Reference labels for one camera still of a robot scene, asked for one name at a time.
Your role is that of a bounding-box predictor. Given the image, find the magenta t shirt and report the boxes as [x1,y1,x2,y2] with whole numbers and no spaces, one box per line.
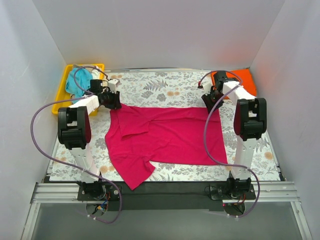
[105,104,227,190]

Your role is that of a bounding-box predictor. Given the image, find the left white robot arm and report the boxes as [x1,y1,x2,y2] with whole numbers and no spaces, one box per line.
[58,78,122,200]

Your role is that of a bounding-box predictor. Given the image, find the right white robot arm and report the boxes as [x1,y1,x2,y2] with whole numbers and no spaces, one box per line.
[198,70,267,200]

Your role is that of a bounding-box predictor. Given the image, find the white t shirt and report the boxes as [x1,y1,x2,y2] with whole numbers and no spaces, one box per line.
[90,65,104,80]

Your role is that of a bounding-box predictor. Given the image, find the light blue t shirt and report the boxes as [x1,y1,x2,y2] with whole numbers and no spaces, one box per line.
[65,67,92,98]

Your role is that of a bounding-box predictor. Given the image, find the beige t shirt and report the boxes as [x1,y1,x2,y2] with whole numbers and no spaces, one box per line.
[72,64,101,72]

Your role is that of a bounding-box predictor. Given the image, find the folded orange t shirt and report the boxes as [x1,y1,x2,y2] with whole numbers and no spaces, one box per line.
[226,68,257,97]

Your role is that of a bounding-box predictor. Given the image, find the yellow plastic tray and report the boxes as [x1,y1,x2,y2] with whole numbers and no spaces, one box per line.
[52,63,105,117]

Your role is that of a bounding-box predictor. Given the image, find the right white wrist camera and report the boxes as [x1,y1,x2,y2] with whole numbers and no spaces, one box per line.
[198,82,213,95]

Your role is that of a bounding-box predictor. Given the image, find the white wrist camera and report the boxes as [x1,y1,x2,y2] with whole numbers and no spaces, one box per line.
[198,82,213,95]
[108,78,121,93]

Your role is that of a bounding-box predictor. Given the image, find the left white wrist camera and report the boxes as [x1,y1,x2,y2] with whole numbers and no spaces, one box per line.
[108,78,121,93]

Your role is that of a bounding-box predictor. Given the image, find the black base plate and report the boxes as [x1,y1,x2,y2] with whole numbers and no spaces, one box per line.
[77,181,258,211]

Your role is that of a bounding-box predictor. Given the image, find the aluminium rail frame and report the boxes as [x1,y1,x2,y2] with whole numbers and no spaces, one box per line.
[30,181,312,240]

